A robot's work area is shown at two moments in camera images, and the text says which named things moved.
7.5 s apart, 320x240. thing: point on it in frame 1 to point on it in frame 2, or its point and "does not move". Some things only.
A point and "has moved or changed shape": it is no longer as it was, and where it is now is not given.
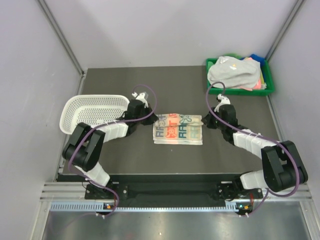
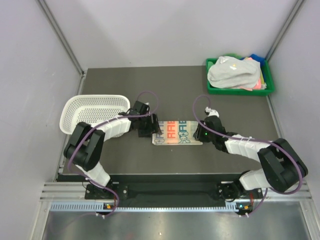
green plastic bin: [222, 91] does not move
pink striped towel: [261, 84] does not move
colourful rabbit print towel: [178, 129] has moved or changed shape
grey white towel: [235, 72] does not move
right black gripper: [207, 120] to [199, 135]
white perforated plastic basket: [91, 109] does not move
